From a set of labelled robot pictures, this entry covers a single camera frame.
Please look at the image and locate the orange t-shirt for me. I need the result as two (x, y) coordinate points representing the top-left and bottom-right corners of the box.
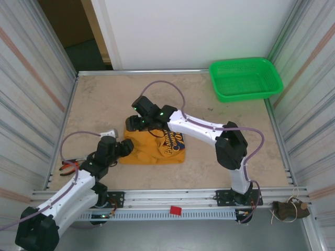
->
(118, 121), (187, 166)

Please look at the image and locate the green plastic basket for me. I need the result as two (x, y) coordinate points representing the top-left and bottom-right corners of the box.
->
(208, 56), (284, 104)

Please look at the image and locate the black controller module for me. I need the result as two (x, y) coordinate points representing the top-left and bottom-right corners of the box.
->
(234, 209), (254, 225)
(90, 213), (109, 226)

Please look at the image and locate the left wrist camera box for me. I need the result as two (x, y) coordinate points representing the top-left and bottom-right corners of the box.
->
(100, 128), (119, 139)

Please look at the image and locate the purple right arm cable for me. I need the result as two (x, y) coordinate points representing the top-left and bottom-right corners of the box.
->
(140, 80), (265, 225)

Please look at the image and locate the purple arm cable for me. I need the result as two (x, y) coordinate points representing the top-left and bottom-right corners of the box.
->
(0, 130), (103, 232)
(140, 80), (265, 225)

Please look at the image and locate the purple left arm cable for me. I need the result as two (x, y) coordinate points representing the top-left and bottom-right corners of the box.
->
(0, 130), (103, 232)

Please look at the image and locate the aluminium table end rail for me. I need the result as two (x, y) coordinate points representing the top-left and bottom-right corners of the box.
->
(77, 68), (211, 77)

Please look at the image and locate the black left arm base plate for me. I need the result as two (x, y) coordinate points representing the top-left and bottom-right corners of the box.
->
(94, 191), (125, 209)

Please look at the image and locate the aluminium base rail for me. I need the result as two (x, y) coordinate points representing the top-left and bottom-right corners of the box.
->
(28, 186), (311, 211)

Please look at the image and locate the grey slotted cable duct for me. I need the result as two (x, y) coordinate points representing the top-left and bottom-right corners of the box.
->
(77, 210), (238, 222)

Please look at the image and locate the white door frame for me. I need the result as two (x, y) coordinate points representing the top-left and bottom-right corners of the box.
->
(81, 0), (123, 71)

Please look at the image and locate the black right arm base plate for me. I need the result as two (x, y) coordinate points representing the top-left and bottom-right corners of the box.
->
(215, 188), (264, 208)

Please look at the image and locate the brown cloth pouch with string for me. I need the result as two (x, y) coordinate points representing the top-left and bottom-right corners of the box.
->
(270, 188), (311, 223)

